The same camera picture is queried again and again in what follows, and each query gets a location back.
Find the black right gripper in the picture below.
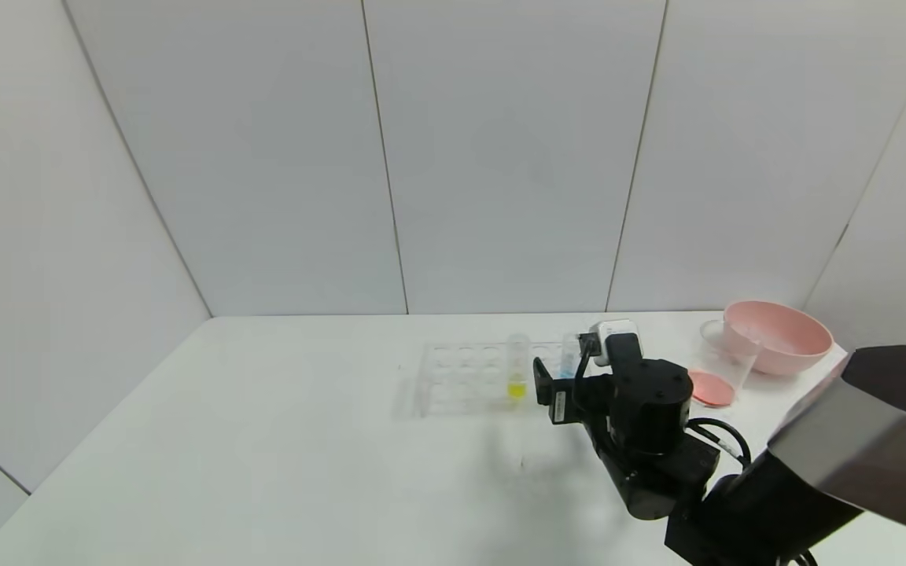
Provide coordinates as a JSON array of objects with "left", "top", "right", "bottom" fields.
[{"left": 532, "top": 356, "right": 615, "bottom": 425}]

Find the test tube with blue pigment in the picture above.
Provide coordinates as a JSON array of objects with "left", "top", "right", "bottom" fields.
[{"left": 559, "top": 333, "right": 584, "bottom": 380}]

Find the test tube with yellow pigment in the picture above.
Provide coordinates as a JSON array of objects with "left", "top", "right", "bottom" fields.
[{"left": 506, "top": 334, "right": 531, "bottom": 400}]

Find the clear plastic test tube rack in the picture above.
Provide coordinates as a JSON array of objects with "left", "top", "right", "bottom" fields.
[{"left": 414, "top": 340, "right": 594, "bottom": 417}]

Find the clear plastic beaker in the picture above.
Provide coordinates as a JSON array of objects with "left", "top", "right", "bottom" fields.
[{"left": 685, "top": 319, "right": 761, "bottom": 410}]

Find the pink bowl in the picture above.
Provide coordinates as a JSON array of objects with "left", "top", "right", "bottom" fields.
[{"left": 722, "top": 301, "right": 834, "bottom": 376}]

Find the black camera cable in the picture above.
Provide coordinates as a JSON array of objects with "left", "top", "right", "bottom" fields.
[{"left": 575, "top": 333, "right": 603, "bottom": 388}]

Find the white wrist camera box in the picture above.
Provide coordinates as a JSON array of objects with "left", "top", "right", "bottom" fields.
[{"left": 591, "top": 318, "right": 640, "bottom": 368}]

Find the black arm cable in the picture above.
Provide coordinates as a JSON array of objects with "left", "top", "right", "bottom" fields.
[{"left": 687, "top": 417, "right": 753, "bottom": 471}]

